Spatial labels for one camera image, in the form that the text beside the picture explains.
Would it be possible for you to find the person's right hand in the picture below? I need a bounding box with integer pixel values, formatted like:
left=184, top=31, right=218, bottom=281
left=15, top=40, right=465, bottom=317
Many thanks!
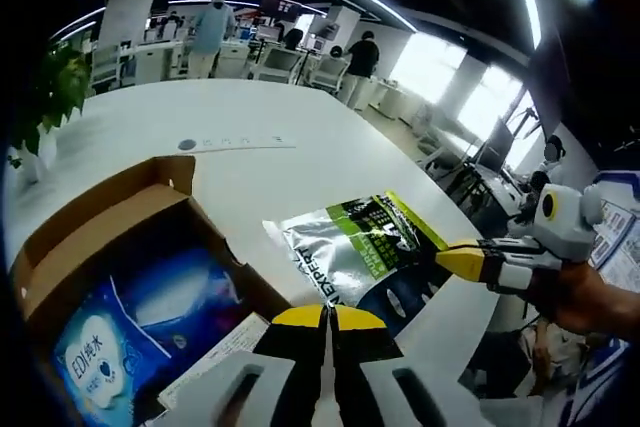
left=529, top=262, right=640, bottom=334

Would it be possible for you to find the flat white table socket strip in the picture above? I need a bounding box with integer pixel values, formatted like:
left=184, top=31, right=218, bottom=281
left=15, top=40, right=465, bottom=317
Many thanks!
left=177, top=134, right=297, bottom=153

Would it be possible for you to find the desk computer monitor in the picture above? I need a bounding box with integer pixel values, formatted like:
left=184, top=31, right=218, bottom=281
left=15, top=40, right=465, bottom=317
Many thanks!
left=474, top=116, right=516, bottom=173

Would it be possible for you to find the silver green pouch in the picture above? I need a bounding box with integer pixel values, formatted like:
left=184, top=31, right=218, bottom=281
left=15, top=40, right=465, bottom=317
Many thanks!
left=262, top=190, right=451, bottom=338

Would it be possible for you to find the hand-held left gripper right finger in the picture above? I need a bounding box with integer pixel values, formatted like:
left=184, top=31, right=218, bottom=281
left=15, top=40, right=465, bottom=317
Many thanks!
left=327, top=304, right=481, bottom=427

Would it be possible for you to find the potted green plant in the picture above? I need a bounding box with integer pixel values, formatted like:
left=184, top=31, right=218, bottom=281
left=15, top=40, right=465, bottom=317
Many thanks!
left=9, top=44, right=94, bottom=186

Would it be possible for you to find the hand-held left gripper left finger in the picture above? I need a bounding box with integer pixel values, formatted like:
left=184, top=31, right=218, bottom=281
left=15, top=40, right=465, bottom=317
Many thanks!
left=199, top=304, right=331, bottom=427

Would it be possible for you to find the blue wet wipes pack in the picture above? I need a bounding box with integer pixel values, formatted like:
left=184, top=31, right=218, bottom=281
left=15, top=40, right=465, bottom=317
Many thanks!
left=52, top=291, right=176, bottom=411

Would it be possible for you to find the white office chair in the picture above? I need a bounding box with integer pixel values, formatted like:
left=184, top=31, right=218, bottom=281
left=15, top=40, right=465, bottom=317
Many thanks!
left=254, top=44, right=304, bottom=83
left=309, top=54, right=349, bottom=93

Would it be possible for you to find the brown cardboard shoe box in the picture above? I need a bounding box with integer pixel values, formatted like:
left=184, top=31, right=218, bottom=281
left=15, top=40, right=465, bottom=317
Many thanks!
left=12, top=155, right=296, bottom=427

